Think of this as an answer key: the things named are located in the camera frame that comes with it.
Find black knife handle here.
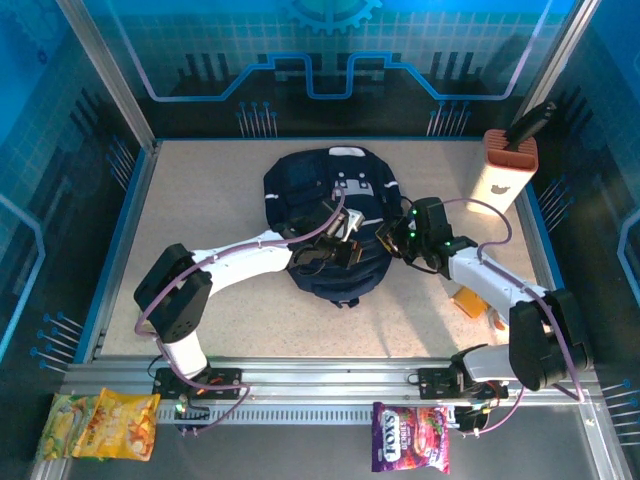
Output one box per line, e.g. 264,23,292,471
505,100,558,152

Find aluminium frame post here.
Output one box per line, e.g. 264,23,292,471
53,0,161,152
514,0,603,134

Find white knife block orange top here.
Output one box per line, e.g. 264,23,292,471
466,128,540,218

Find green yellow snack bag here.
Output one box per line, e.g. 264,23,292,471
34,392,104,462

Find purple candy bag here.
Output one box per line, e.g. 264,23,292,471
370,400,452,476

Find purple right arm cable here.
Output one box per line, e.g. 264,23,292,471
441,197,587,439

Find yellow chips snack bag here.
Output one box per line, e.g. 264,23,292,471
71,386,163,463

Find aluminium front frame rail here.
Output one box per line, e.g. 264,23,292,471
29,355,633,480

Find small black controller box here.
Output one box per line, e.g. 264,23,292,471
171,392,212,437
451,403,494,438

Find navy blue backpack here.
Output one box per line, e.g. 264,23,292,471
262,144,402,309

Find orange and white notebook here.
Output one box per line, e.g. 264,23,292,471
450,285,489,321

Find grey slotted cable duct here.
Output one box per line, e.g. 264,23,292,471
156,403,459,427

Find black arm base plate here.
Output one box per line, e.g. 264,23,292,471
151,366,244,402
416,365,511,402

